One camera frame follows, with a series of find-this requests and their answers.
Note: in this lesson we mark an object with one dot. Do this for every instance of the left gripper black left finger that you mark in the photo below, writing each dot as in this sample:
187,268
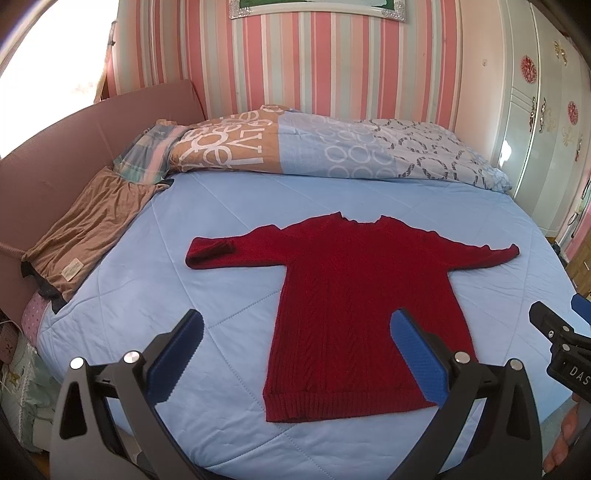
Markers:
85,443

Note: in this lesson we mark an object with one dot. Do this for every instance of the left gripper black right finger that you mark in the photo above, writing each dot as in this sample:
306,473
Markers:
507,441

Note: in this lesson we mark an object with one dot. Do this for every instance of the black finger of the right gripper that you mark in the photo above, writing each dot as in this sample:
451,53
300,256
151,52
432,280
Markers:
582,306
549,322

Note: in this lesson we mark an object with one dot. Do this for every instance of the red knit sweater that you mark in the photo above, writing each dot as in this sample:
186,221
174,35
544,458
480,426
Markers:
332,355

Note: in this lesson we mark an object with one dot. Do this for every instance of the person's right hand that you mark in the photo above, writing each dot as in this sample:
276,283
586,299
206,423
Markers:
560,449

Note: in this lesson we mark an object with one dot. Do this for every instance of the light blue quilted bedspread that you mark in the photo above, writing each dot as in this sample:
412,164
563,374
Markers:
142,287

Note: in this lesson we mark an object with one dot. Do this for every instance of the brown folded garment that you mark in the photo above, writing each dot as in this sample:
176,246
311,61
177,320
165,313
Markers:
64,256

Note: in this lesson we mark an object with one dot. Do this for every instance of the white wardrobe with decals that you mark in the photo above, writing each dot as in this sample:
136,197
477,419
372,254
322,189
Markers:
547,130

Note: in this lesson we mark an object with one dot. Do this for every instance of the pink padded headboard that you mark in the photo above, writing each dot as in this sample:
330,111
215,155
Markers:
41,178

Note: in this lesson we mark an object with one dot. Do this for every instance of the plaid pastel pillow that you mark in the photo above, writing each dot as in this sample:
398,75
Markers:
146,160

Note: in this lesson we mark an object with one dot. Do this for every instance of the patterned folded duvet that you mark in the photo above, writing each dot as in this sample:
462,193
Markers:
272,139

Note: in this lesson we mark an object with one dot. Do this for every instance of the silver framed wall picture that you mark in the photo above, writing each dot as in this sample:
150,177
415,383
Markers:
391,10

